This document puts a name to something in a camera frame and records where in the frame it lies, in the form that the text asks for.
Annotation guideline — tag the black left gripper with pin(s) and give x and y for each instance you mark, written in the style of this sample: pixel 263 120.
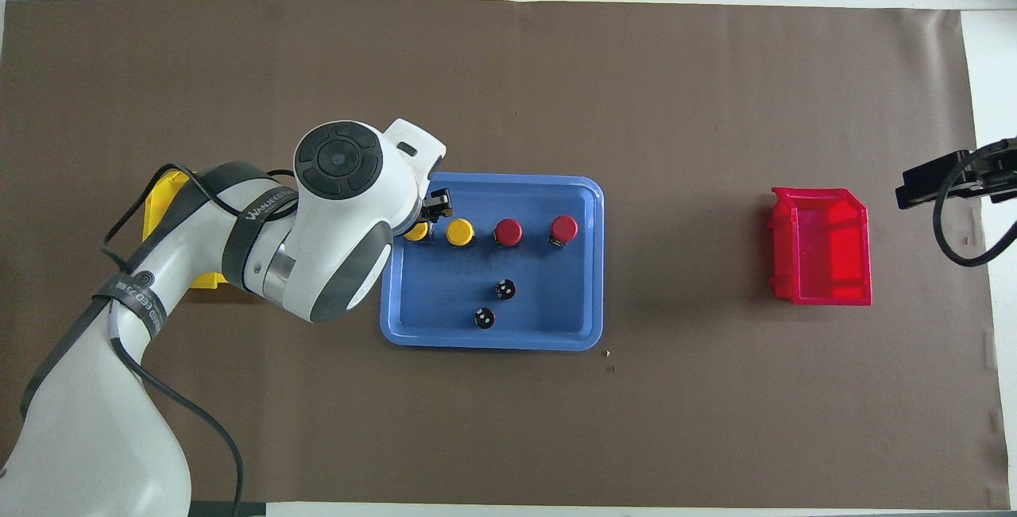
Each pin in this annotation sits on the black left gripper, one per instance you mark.
pixel 441 200

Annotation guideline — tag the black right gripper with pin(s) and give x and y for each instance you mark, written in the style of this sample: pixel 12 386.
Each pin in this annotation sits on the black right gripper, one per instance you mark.
pixel 997 175

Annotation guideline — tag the yellow push button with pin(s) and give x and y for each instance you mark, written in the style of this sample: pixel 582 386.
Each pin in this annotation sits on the yellow push button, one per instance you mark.
pixel 460 232
pixel 416 233

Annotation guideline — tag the red push button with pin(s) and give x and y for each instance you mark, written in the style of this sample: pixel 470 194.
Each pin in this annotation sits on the red push button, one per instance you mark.
pixel 564 229
pixel 508 232

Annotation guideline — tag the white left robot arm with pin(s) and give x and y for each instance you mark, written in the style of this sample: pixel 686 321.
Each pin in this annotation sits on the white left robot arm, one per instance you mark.
pixel 79 437

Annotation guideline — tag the blue plastic tray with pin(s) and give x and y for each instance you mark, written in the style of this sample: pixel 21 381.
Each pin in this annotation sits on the blue plastic tray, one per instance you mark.
pixel 556 302

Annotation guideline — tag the black knob with white dots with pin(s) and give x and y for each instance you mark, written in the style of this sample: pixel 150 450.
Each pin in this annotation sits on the black knob with white dots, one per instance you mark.
pixel 484 318
pixel 505 289

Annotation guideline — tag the red plastic parts bin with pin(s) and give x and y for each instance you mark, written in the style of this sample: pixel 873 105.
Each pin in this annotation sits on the red plastic parts bin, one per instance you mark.
pixel 826 247

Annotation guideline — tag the brown paper table mat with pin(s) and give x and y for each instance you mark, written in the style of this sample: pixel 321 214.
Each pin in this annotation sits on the brown paper table mat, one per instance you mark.
pixel 636 88

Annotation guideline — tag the yellow plastic parts bin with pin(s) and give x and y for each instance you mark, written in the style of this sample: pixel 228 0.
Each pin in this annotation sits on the yellow plastic parts bin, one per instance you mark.
pixel 163 203

